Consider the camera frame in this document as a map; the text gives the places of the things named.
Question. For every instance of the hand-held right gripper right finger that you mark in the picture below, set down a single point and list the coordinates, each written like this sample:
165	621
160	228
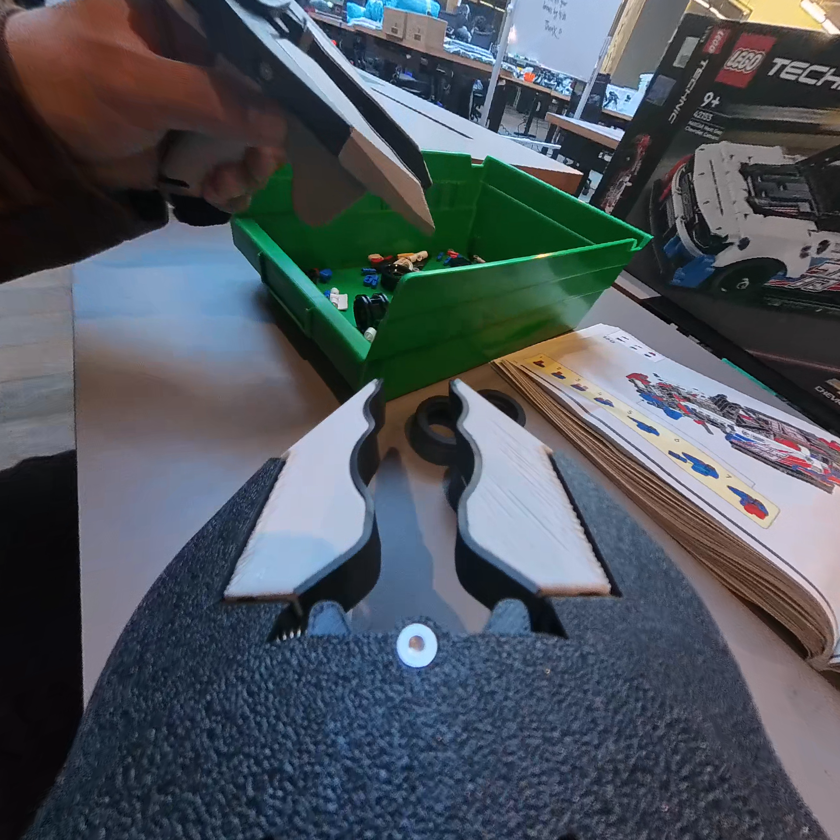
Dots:
525	512

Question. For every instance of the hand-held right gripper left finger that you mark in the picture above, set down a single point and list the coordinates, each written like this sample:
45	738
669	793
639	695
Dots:
308	518

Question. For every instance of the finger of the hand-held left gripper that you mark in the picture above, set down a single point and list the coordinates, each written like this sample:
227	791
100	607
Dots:
354	92
384	170

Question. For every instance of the small brick pieces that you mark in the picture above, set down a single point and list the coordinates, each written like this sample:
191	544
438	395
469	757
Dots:
407	259

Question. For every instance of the thick building instruction booklet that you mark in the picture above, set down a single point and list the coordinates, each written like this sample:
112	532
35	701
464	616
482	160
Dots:
656	446

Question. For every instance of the green plastic bin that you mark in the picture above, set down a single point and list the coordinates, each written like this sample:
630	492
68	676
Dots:
499	308

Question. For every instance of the person's left forearm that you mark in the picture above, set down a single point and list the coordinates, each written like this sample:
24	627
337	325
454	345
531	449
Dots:
39	210

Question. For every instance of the grey desk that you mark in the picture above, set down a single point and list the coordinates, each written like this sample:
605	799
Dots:
197	394

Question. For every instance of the person's left hand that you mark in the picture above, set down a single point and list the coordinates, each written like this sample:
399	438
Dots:
118	79

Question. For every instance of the blue plastic bundle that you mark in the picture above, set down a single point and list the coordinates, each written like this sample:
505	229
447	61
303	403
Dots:
394	8

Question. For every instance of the brown cardboard box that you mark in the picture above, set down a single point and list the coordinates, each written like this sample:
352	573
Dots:
420	26

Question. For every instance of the wooden work table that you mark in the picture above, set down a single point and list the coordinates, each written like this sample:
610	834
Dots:
584	131

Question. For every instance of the whiteboard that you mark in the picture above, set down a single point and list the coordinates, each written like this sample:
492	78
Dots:
564	33

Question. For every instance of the person's dark trousers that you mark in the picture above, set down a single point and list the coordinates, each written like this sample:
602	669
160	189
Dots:
33	623

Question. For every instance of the black toy car box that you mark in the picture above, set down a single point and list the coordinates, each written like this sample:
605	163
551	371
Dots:
754	197

